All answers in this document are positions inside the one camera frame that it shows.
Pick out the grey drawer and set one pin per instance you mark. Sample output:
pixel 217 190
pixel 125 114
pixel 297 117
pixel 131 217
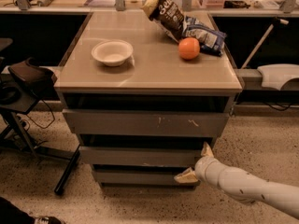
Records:
pixel 134 178
pixel 152 123
pixel 128 156

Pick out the orange fruit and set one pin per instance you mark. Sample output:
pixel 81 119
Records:
pixel 188 48

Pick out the white stick with handle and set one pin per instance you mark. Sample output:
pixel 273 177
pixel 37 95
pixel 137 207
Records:
pixel 275 22

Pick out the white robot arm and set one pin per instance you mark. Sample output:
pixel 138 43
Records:
pixel 241 185

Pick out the grey bottom drawer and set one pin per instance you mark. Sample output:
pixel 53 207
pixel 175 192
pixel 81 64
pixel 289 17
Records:
pixel 134 178

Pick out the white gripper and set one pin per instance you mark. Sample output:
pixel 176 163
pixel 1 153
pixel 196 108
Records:
pixel 203 168

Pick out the brown padded device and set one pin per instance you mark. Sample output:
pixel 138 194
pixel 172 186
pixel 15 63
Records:
pixel 32 78

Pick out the grey three-drawer cabinet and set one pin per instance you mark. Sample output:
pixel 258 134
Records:
pixel 154 78

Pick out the dark trouser leg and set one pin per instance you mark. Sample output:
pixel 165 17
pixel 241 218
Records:
pixel 10 214

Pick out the white curved shell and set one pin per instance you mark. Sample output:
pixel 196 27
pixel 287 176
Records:
pixel 276 75

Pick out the grey top drawer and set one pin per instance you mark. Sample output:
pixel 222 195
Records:
pixel 152 123

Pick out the white paper bowl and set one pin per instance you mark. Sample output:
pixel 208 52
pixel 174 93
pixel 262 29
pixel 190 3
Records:
pixel 112 52

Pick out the black white sneaker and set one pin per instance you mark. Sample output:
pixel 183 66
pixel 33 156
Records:
pixel 48 220

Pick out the blue white snack bag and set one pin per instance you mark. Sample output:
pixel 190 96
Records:
pixel 211 41

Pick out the brown chip bag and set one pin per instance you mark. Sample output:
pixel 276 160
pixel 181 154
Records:
pixel 167 15

